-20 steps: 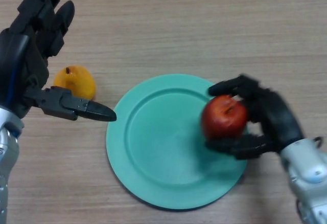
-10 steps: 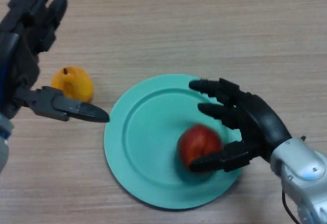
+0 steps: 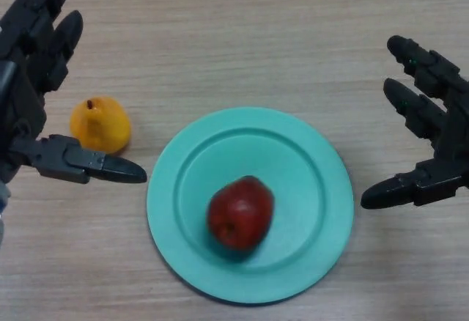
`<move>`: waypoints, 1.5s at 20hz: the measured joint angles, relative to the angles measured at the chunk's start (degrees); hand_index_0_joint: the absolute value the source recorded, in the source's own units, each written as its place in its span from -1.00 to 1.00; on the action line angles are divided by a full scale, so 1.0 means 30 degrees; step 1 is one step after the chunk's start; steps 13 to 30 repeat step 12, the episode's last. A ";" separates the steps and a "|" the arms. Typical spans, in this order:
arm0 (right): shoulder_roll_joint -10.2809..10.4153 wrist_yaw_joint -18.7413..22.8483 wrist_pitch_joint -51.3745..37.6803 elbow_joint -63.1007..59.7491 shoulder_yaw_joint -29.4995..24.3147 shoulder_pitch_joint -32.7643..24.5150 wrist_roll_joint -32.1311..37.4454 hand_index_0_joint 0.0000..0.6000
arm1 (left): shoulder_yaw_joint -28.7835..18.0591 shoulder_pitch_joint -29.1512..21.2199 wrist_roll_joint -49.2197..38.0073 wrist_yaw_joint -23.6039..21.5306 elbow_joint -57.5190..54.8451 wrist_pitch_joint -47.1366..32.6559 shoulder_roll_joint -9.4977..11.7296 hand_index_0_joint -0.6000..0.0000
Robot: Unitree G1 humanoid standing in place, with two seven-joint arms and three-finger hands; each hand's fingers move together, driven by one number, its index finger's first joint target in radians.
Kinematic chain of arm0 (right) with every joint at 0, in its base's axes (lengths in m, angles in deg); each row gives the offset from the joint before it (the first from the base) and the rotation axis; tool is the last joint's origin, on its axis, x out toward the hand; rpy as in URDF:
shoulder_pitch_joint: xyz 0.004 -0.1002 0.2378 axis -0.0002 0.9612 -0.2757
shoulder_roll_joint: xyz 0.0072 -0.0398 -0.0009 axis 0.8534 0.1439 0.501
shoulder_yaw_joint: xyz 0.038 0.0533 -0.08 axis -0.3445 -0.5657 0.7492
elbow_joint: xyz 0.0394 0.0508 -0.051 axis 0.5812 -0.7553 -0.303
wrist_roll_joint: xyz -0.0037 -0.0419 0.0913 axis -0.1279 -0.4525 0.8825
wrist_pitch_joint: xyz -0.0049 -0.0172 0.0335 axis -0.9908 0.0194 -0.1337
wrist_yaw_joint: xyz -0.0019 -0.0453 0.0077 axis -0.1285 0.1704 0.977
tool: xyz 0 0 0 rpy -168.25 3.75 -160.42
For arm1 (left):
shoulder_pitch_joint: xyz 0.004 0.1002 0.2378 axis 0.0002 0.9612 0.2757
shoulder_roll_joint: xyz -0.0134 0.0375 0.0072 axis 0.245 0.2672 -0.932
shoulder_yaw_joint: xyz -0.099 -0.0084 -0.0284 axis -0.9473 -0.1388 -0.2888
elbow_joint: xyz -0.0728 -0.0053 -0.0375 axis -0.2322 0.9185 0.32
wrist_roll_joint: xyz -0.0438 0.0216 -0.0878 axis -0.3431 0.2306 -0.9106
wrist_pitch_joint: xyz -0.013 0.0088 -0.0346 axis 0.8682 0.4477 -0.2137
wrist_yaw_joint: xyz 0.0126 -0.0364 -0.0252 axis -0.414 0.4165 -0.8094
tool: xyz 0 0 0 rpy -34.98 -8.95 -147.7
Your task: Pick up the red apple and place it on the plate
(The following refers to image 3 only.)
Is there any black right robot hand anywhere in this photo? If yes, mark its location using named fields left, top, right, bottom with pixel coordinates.
left=361, top=34, right=469, bottom=211

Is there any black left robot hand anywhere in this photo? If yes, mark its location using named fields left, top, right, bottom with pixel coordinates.
left=0, top=0, right=148, bottom=185

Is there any red apple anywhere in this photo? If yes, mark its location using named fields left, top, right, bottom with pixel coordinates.
left=207, top=174, right=275, bottom=252

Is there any green round plate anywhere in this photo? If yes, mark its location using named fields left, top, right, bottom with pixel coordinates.
left=146, top=107, right=355, bottom=306

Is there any yellow pear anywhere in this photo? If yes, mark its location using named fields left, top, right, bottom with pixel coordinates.
left=69, top=96, right=132, bottom=155

